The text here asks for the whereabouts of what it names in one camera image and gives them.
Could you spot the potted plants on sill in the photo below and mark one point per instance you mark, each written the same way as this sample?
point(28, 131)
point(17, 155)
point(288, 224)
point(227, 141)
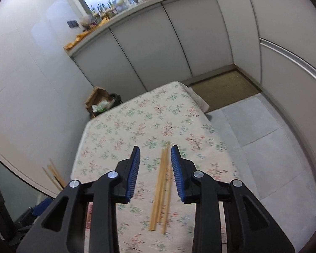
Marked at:
point(102, 11)

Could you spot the long wooden stick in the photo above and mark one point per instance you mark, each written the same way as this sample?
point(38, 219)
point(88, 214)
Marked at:
point(54, 176)

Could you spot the floral tablecloth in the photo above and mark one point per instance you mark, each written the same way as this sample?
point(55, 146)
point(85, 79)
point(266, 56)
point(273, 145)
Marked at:
point(170, 115)

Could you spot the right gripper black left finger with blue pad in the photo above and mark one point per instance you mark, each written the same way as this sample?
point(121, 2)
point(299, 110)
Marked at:
point(62, 226)

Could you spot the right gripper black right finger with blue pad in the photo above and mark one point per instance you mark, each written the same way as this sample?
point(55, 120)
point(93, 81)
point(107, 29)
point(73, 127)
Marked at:
point(249, 226)

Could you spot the black wall switch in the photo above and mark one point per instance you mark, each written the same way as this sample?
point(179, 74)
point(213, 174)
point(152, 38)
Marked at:
point(72, 24)

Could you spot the black trash bin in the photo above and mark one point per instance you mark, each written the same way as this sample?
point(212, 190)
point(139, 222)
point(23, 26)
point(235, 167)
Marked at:
point(114, 100)

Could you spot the brown cardboard box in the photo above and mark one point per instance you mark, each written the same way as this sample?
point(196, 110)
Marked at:
point(97, 95)

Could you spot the yellow bags on counter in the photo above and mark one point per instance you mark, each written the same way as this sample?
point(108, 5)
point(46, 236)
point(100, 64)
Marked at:
point(82, 35)

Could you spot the white kitchen cabinets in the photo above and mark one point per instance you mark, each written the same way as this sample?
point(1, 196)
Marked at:
point(272, 41)

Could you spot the brown floor mat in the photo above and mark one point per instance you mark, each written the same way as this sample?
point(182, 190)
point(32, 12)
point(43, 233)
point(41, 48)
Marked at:
point(225, 89)

